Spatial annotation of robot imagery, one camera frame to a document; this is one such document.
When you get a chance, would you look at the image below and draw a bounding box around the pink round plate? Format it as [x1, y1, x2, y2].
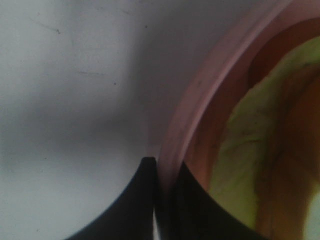
[158, 0, 320, 194]

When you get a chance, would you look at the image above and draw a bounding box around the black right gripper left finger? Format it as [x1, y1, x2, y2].
[69, 157, 157, 240]

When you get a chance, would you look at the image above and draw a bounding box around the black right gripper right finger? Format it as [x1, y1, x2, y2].
[159, 164, 263, 240]

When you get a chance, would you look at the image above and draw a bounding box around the toy sandwich with lettuce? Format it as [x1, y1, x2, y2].
[209, 37, 320, 240]

